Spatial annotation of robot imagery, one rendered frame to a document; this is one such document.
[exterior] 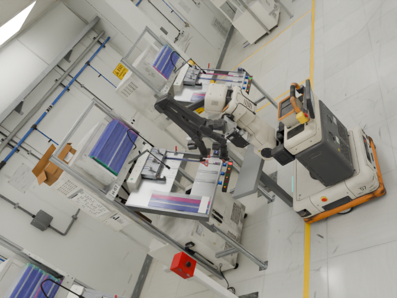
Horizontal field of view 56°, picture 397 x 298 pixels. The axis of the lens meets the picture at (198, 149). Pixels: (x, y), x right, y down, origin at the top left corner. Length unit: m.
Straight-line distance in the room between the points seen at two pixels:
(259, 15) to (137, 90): 3.74
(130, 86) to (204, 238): 1.87
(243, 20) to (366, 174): 5.08
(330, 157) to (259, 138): 0.53
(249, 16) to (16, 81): 4.27
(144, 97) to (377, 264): 2.80
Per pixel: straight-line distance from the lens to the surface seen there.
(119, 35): 6.26
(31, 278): 2.63
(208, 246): 3.34
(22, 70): 5.25
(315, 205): 3.02
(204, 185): 3.19
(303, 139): 2.61
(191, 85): 4.33
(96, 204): 3.31
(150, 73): 4.13
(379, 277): 2.73
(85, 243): 4.57
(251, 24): 7.42
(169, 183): 3.25
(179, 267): 2.82
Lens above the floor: 2.14
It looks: 21 degrees down
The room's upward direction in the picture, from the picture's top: 50 degrees counter-clockwise
